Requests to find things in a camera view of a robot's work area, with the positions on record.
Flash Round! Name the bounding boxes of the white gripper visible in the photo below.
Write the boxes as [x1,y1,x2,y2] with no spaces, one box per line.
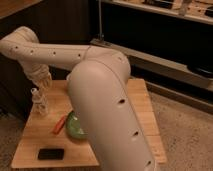
[25,64,52,90]

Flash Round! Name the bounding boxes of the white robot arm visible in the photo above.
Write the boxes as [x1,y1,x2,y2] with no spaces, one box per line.
[0,27,160,171]

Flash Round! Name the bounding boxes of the clear plastic water bottle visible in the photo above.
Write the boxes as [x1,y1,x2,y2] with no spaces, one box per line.
[31,88,49,116]

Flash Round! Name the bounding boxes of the orange carrot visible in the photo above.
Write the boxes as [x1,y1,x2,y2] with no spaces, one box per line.
[53,115,67,134]

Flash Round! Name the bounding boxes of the green bowl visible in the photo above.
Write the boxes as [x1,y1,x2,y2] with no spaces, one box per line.
[65,111,86,140]

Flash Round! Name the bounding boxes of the black smartphone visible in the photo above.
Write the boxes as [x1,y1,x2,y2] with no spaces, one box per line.
[38,148,64,160]

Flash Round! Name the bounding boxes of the wooden table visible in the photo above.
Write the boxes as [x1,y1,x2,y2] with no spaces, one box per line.
[11,79,167,169]

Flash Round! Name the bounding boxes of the metal shelf rack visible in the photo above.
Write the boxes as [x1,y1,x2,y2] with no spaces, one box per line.
[89,0,213,113]

